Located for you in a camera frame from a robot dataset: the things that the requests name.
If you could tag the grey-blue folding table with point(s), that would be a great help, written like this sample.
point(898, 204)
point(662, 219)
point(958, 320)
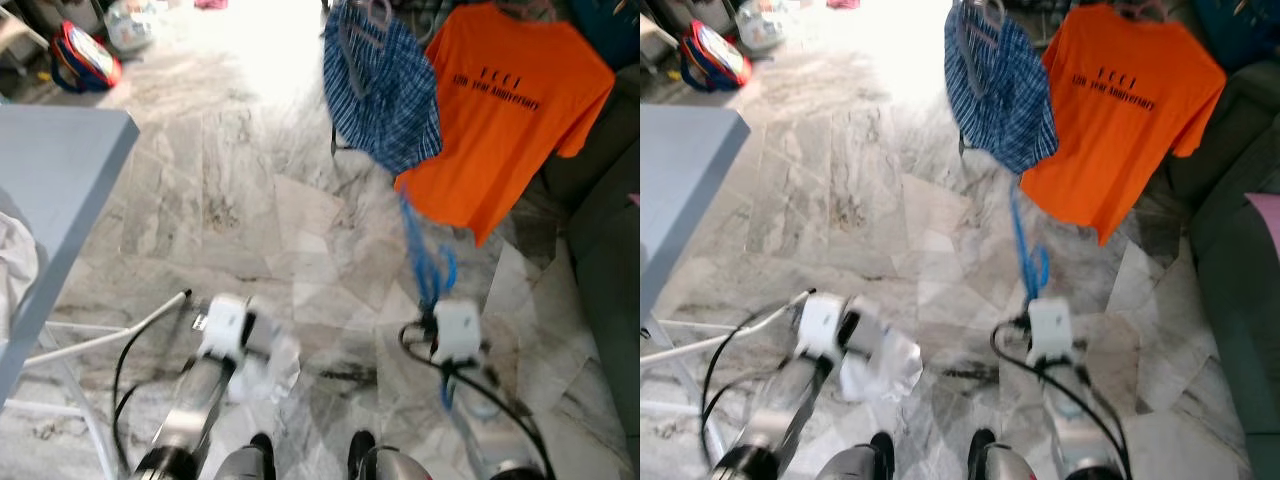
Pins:
point(60, 160)
point(690, 160)

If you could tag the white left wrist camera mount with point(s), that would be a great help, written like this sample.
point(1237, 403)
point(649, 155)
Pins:
point(222, 328)
point(822, 328)

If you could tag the pink clothes hanger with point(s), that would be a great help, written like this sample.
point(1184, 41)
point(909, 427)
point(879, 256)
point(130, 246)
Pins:
point(990, 12)
point(378, 12)

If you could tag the dark teal garment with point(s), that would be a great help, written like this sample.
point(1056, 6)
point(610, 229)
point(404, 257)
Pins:
point(610, 30)
point(1240, 30)

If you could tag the orange T-shirt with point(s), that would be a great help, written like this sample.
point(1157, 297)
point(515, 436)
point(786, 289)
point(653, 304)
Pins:
point(1120, 130)
point(500, 130)

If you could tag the blue plastic clothes hanger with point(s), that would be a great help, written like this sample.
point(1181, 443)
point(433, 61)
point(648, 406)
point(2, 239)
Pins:
point(425, 270)
point(1025, 260)

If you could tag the red and blue backpack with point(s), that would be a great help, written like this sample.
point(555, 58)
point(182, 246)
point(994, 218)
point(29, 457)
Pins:
point(720, 58)
point(88, 58)

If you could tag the pink cloth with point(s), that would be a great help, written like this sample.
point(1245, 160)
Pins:
point(842, 4)
point(210, 4)

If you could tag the cream white garment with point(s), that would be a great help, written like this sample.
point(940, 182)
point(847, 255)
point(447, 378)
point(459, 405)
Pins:
point(18, 270)

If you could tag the robot left leg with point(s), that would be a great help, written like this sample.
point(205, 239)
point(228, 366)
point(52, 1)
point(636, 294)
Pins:
point(860, 462)
point(245, 462)

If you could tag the blue plaid shirt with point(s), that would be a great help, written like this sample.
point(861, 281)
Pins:
point(1010, 100)
point(390, 100)

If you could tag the white printed bag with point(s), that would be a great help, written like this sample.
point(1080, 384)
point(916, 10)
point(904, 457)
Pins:
point(130, 25)
point(760, 25)

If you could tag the bright white garment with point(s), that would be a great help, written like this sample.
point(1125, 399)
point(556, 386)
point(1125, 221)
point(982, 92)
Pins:
point(890, 370)
point(270, 370)

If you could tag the pink cushion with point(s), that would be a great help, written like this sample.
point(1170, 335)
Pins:
point(1268, 225)

